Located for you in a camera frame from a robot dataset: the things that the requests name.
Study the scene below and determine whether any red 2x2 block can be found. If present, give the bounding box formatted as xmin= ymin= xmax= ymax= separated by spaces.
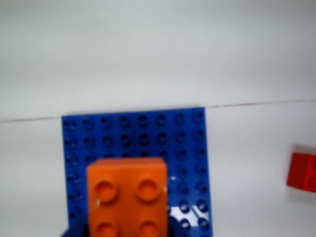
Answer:
xmin=286 ymin=152 xmax=316 ymax=194

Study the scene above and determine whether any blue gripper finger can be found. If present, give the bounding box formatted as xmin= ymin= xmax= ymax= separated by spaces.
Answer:
xmin=60 ymin=218 xmax=90 ymax=237
xmin=168 ymin=217 xmax=182 ymax=237

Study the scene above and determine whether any orange 2x4 block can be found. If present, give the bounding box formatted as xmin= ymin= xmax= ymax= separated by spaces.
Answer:
xmin=86 ymin=158 xmax=170 ymax=237

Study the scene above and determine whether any blue 8x8 studded plate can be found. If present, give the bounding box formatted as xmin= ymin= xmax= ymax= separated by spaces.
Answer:
xmin=61 ymin=106 xmax=213 ymax=237

